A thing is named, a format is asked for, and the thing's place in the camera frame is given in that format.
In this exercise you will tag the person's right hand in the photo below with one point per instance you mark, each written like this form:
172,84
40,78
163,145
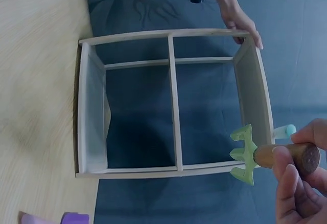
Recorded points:
304,198

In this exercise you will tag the person's left hand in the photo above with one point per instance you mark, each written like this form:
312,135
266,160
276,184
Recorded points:
236,12

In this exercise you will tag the person's left thumb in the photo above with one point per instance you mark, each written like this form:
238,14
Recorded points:
239,39

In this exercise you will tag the person's right thumb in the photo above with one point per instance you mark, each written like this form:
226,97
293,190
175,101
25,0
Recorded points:
310,132

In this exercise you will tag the person's left fingers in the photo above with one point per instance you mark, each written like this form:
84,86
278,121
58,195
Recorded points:
257,37

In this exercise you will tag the person's right fingers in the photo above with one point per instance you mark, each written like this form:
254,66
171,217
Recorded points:
287,180

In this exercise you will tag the pale wooden shelf box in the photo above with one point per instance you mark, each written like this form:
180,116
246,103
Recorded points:
176,101

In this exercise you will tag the white tube with teal cap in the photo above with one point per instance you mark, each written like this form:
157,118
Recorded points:
284,132

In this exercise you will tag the blue patterned cloth mat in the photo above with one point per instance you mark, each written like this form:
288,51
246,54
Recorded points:
158,7

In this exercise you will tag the purple block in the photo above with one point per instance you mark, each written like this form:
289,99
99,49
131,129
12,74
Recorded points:
75,219

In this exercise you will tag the pale purple flat object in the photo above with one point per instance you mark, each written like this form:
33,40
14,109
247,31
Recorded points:
37,218

